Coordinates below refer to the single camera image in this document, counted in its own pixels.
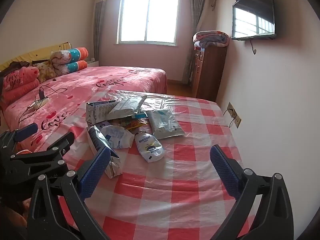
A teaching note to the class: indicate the black charger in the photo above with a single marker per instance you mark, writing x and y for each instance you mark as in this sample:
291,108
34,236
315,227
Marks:
41,95

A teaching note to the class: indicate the yellow snack wrapper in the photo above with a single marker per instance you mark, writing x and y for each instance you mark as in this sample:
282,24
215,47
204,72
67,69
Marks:
133,124

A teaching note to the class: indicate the yellow floral pillow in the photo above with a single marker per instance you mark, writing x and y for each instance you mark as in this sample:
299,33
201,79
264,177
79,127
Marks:
46,72

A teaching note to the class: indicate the wall socket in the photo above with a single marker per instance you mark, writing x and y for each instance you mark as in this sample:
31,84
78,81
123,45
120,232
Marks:
235,116

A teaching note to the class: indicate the dark brown cloth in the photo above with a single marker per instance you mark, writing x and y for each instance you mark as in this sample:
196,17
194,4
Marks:
15,66

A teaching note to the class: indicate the brown wooden cabinet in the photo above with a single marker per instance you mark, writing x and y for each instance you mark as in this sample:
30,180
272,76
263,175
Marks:
210,72

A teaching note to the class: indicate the brown paper bag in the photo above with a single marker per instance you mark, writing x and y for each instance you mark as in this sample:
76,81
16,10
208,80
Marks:
65,47

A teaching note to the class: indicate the red white checkered tablecloth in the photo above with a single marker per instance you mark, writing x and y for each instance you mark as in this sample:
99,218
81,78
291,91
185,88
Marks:
175,180

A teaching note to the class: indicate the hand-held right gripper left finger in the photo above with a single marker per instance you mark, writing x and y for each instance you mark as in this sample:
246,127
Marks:
95,172

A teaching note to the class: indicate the grey wet wipes packet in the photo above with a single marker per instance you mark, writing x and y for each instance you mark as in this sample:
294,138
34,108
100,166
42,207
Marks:
165,125

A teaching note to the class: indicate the white grey torn packet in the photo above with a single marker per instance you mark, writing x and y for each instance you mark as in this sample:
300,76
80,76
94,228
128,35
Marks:
127,105

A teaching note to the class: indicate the silver dotted carton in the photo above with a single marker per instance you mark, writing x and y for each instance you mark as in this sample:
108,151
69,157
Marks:
96,112

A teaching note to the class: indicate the window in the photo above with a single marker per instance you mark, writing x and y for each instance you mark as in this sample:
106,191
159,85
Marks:
147,17

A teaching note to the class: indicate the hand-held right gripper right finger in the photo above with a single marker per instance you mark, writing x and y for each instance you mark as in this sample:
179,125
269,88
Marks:
223,172

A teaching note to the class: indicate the black wall television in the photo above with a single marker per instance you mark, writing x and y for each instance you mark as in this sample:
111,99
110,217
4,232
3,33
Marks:
252,12

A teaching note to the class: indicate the yellow star print headboard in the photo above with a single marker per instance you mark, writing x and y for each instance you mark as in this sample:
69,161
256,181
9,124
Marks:
30,53

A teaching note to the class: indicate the pink heart print bedspread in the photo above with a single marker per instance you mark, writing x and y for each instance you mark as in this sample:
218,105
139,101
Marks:
87,85

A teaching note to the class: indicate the white wrapper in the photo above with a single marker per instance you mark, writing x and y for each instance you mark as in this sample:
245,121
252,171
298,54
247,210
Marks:
115,136

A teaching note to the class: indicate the white bedside cabinet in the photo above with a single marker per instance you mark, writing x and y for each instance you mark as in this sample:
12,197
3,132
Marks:
93,62

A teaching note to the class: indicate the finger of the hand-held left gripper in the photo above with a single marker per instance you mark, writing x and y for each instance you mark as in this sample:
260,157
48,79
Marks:
57,147
25,130

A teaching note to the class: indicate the blue white tissue pack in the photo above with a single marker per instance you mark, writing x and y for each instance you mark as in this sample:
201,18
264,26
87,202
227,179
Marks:
96,137

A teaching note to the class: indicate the small white bottle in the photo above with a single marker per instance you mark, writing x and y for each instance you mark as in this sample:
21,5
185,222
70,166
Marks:
150,150

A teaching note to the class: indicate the colourful folded quilt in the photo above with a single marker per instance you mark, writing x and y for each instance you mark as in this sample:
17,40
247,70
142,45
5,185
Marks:
72,66

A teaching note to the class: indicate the folded pink grey blanket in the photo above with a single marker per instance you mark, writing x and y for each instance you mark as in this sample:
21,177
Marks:
212,38

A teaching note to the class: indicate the grey curtain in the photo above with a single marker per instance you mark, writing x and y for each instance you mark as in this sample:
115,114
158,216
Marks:
98,30
197,17

